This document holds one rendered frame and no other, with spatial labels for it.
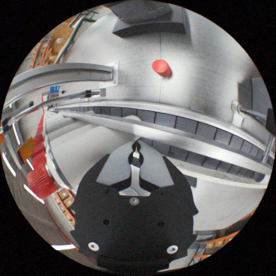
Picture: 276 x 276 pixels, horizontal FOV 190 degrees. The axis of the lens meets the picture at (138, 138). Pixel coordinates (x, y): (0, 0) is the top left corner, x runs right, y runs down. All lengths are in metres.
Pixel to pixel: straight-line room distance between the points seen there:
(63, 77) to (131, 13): 0.21
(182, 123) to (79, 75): 0.24
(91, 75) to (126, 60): 0.10
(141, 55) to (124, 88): 0.11
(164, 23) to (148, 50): 0.10
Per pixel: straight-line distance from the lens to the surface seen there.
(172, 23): 0.25
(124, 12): 0.28
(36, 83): 0.22
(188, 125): 0.16
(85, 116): 0.16
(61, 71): 0.24
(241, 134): 0.20
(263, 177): 0.27
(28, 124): 8.17
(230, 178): 0.21
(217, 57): 0.25
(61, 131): 0.19
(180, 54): 0.23
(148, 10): 0.27
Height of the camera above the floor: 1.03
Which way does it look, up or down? 51 degrees down
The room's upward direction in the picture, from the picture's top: 127 degrees counter-clockwise
